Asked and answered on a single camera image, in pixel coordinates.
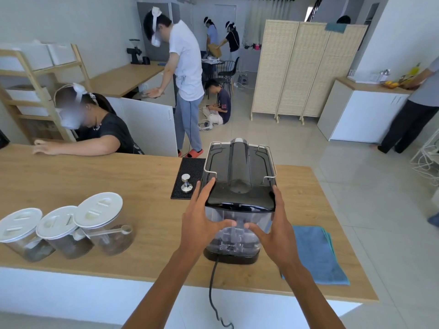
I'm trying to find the grey refrigerator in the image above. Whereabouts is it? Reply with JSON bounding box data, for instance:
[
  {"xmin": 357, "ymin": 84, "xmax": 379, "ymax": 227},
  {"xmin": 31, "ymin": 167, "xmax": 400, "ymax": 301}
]
[{"xmin": 136, "ymin": 1, "xmax": 181, "ymax": 63}]

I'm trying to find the person's right hand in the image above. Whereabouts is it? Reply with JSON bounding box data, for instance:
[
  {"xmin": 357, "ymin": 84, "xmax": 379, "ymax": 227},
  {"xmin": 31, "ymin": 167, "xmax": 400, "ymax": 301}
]
[{"xmin": 244, "ymin": 185, "xmax": 303, "ymax": 273}]

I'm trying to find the person's left hand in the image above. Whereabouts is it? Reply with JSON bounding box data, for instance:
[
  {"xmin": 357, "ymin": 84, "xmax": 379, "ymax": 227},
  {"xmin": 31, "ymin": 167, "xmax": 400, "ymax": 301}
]
[{"xmin": 179, "ymin": 177, "xmax": 237, "ymax": 256}]

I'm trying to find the white storage box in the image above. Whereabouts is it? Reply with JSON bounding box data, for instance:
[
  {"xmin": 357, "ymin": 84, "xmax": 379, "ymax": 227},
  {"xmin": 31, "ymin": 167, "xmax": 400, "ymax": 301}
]
[
  {"xmin": 5, "ymin": 86, "xmax": 53, "ymax": 117},
  {"xmin": 47, "ymin": 42, "xmax": 77, "ymax": 66},
  {"xmin": 0, "ymin": 41, "xmax": 54, "ymax": 72}
]

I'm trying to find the person's right forearm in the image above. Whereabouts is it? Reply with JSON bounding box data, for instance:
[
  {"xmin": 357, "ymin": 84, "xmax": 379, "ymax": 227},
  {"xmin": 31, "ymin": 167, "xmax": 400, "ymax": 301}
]
[{"xmin": 281, "ymin": 264, "xmax": 346, "ymax": 329}]

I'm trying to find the sheer white curtain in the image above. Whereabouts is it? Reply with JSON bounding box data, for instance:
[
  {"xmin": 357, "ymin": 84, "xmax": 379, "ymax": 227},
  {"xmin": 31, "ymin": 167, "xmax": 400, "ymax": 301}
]
[{"xmin": 244, "ymin": 0, "xmax": 296, "ymax": 49}]

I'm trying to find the black power cable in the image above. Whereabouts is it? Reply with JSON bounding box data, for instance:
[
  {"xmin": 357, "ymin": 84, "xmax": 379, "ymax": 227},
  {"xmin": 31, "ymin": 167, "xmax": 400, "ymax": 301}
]
[{"xmin": 208, "ymin": 258, "xmax": 234, "ymax": 329}]

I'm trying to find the woven folding screen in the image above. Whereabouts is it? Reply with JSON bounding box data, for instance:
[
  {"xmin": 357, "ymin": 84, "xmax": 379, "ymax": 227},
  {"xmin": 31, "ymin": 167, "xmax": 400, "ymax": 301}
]
[{"xmin": 250, "ymin": 19, "xmax": 368, "ymax": 126}]

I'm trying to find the black espresso machine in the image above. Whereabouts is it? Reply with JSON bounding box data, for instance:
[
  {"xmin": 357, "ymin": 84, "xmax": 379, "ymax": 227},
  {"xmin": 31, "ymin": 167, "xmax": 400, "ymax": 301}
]
[{"xmin": 200, "ymin": 138, "xmax": 278, "ymax": 265}]

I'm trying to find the white wire rack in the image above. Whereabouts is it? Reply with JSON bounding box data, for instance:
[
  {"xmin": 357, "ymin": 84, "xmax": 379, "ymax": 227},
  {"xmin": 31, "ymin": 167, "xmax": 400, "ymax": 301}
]
[{"xmin": 410, "ymin": 128, "xmax": 439, "ymax": 187}]

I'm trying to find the wooden ladder shelf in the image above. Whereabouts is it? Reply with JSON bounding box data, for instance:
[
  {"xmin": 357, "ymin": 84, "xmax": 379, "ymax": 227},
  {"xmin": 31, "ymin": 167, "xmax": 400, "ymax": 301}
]
[{"xmin": 0, "ymin": 43, "xmax": 92, "ymax": 144}]

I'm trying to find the person's left forearm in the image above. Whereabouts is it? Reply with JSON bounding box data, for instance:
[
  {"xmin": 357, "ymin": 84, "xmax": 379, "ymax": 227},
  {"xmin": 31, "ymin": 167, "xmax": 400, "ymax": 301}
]
[{"xmin": 122, "ymin": 249, "xmax": 207, "ymax": 329}]

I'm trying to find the white counter cabinet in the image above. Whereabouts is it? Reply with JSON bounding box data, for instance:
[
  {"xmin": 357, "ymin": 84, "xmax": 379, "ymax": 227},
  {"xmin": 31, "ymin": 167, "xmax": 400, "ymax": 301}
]
[{"xmin": 106, "ymin": 96, "xmax": 179, "ymax": 158}]

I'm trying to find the clear plastic measuring scoop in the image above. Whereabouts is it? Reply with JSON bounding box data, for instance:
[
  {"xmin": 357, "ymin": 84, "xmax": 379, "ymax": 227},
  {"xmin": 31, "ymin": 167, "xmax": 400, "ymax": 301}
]
[{"xmin": 73, "ymin": 225, "xmax": 133, "ymax": 241}]

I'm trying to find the white cabinet with wooden top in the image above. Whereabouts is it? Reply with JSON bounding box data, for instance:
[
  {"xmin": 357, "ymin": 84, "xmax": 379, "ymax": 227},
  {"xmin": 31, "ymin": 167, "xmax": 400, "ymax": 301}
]
[{"xmin": 317, "ymin": 77, "xmax": 412, "ymax": 144}]

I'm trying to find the black rubber tamping mat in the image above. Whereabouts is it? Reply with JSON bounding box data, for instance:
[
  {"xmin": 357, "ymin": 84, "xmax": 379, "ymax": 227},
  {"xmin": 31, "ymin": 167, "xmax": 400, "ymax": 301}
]
[{"xmin": 170, "ymin": 157, "xmax": 206, "ymax": 201}]

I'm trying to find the black coffee grinder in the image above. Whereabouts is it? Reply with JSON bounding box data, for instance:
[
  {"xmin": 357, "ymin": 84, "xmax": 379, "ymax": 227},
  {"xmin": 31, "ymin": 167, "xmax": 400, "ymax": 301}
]
[{"xmin": 126, "ymin": 38, "xmax": 143, "ymax": 65}]

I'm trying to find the glass jar with white lid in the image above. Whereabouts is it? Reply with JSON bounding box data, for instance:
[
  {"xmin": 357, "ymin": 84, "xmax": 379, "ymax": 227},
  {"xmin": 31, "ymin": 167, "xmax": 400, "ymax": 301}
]
[
  {"xmin": 73, "ymin": 192, "xmax": 134, "ymax": 256},
  {"xmin": 0, "ymin": 208, "xmax": 56, "ymax": 263},
  {"xmin": 36, "ymin": 205, "xmax": 95, "ymax": 260}
]

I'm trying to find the blue cleaning cloth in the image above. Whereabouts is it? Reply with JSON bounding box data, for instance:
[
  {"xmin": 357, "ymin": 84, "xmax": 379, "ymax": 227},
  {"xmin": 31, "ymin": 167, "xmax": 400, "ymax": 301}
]
[{"xmin": 281, "ymin": 225, "xmax": 351, "ymax": 286}]

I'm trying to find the black chair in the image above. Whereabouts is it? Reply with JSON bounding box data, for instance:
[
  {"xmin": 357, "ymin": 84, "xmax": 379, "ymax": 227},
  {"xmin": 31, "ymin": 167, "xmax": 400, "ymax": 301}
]
[{"xmin": 216, "ymin": 57, "xmax": 240, "ymax": 95}]

